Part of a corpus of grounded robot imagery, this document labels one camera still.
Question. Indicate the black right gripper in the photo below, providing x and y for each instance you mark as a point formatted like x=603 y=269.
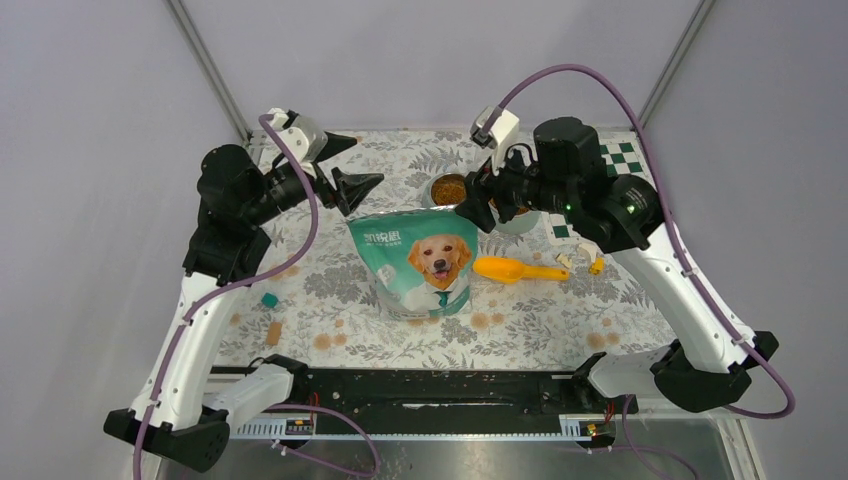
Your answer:
x=483 y=184

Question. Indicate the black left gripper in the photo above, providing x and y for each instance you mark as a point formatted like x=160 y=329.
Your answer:
x=351 y=188

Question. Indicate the yellow plastic scoop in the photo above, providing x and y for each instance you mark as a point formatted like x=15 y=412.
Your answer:
x=510 y=271

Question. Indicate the teal pet food bag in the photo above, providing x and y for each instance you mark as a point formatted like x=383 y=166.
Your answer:
x=420 y=260

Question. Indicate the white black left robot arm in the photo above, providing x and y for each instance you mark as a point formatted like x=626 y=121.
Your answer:
x=172 y=417

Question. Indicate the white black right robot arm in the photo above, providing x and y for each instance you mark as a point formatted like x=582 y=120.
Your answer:
x=707 y=366

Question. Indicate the mint double pet bowl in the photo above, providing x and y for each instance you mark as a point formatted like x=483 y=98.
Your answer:
x=447 y=189

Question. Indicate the small cream crumb piece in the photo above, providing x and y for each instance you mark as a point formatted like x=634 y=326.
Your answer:
x=565 y=261

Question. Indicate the floral table mat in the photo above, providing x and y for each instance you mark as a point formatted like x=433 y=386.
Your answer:
x=331 y=317

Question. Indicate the small yellow piece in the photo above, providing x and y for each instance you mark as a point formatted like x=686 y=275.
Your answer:
x=597 y=266

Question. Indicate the small teal cube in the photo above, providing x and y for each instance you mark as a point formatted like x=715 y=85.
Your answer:
x=269 y=301

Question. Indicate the green white checkerboard mat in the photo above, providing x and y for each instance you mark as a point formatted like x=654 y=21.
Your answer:
x=623 y=154

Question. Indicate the small tan wooden block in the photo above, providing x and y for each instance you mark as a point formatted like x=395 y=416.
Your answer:
x=274 y=333

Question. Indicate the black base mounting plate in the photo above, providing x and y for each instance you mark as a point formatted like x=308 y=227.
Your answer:
x=351 y=394

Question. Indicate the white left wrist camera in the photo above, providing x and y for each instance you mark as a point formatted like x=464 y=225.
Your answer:
x=301 y=135

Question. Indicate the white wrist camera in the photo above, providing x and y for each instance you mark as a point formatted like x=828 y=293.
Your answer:
x=494 y=131
x=301 y=135

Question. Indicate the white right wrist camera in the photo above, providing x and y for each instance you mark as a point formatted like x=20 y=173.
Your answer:
x=494 y=131

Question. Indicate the white slotted cable duct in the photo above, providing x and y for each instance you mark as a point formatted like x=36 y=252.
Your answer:
x=428 y=426

